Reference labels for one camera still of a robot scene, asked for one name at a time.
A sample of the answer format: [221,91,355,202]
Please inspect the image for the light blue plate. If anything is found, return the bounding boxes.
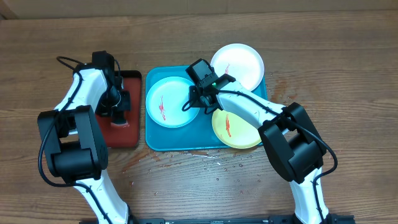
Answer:
[146,77,199,128]

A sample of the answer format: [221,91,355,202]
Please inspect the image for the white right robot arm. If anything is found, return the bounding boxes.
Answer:
[183,75,331,223]

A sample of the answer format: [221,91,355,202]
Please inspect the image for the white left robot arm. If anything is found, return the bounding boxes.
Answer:
[37,68,131,223]

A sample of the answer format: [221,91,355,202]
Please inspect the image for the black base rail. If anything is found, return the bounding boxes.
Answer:
[79,213,356,224]

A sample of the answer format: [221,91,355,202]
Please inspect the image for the white plate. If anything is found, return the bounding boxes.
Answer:
[210,44,265,91]

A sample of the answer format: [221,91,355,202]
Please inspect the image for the black tray with red water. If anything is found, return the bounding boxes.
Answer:
[96,70,142,148]

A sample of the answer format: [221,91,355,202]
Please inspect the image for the yellow plate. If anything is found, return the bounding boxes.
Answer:
[211,110,261,149]

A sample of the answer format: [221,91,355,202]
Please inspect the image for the teal plastic tray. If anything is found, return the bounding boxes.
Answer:
[144,65,269,152]

